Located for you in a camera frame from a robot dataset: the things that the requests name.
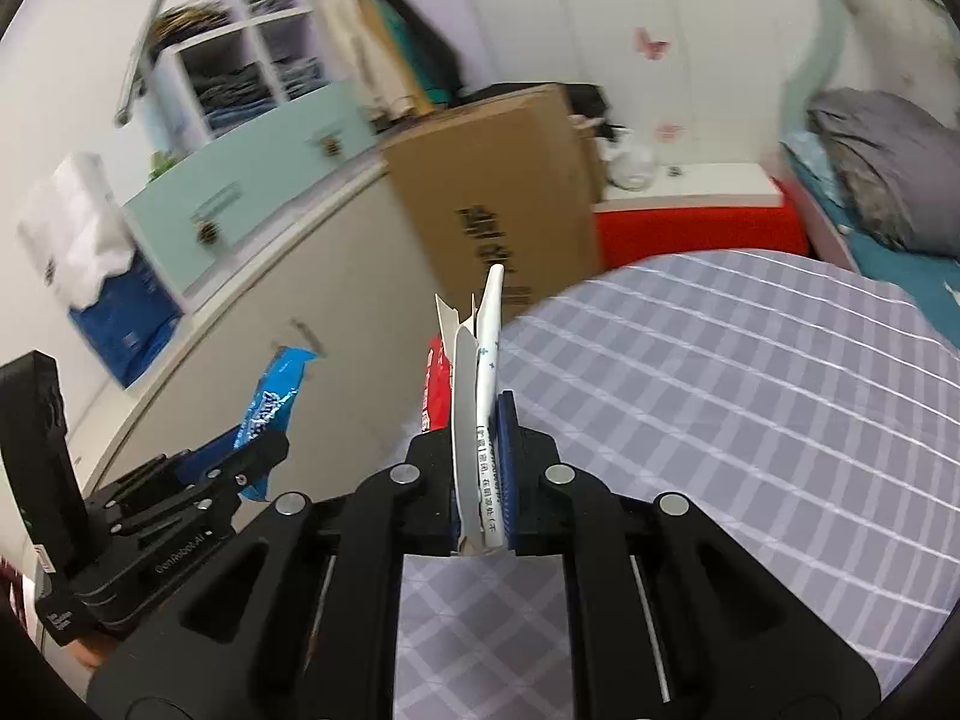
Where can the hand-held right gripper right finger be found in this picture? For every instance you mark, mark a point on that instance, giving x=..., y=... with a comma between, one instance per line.
x=504, y=465

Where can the teal bed headboard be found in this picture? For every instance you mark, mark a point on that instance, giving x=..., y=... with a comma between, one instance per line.
x=806, y=52

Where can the white printed packet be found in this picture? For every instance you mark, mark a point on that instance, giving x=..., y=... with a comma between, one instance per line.
x=489, y=330

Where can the pink butterfly wall sticker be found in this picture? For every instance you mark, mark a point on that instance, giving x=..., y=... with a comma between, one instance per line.
x=651, y=43

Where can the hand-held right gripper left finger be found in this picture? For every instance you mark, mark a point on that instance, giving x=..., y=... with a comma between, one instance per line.
x=431, y=480

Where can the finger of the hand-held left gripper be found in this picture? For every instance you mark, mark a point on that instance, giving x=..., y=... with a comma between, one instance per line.
x=251, y=469
x=187, y=465

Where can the white shelf unit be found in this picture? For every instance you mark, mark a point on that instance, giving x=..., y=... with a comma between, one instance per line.
x=251, y=37

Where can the red storage box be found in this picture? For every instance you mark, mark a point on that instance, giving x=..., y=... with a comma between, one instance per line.
x=697, y=229

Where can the grey blanket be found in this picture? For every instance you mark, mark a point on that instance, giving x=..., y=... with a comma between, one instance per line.
x=885, y=165

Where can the grey checked tablecloth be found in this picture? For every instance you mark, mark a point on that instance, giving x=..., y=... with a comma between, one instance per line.
x=712, y=405

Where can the beige hanging coat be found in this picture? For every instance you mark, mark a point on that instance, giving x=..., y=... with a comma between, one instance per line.
x=360, y=52

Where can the blue snack wrapper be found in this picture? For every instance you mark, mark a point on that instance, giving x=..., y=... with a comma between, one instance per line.
x=274, y=397

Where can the blue plastic bag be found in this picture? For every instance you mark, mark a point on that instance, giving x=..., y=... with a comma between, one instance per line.
x=124, y=330

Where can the metal rod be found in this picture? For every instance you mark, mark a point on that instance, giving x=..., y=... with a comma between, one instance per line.
x=150, y=37

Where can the white wardrobe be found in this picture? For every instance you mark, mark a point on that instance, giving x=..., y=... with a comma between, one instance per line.
x=585, y=7

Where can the white low cabinet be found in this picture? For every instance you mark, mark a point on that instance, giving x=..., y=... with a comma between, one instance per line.
x=352, y=277

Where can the teal bed sheet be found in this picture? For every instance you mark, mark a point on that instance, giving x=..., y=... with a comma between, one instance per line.
x=892, y=266

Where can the teal drawer chest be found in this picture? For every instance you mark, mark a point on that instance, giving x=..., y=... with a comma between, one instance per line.
x=262, y=157

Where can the folded grey clothes stack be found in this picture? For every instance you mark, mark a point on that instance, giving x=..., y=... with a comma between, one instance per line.
x=225, y=90

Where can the white plastic bag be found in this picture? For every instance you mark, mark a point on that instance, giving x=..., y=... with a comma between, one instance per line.
x=630, y=161

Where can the white plastic pack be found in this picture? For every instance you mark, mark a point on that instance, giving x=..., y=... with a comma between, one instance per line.
x=75, y=225

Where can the red snack wrapper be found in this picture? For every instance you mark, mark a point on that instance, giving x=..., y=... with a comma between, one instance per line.
x=436, y=390

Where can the pine cone drawer knob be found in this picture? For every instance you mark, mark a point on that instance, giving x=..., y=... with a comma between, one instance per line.
x=208, y=232
x=328, y=144

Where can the large cardboard box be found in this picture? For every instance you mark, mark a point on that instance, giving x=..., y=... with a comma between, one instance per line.
x=495, y=187

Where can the green hanging garment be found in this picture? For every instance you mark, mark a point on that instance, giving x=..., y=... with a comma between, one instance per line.
x=409, y=52

